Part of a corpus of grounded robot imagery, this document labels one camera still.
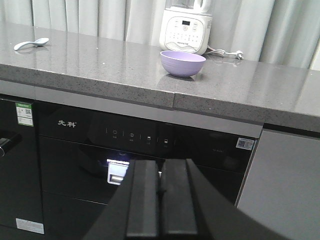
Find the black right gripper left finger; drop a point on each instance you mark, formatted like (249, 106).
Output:
(132, 213)

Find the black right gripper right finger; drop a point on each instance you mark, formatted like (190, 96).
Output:
(192, 209)

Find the purple plastic bowl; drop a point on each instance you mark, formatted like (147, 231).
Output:
(181, 64)

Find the light blue soup spoon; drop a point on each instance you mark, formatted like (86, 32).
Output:
(38, 43)

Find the grey cabinet door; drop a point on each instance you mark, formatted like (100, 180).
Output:
(282, 186)

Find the white blender appliance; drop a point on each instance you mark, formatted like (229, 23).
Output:
(186, 26)

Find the black oven with handle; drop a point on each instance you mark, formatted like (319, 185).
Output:
(21, 209)

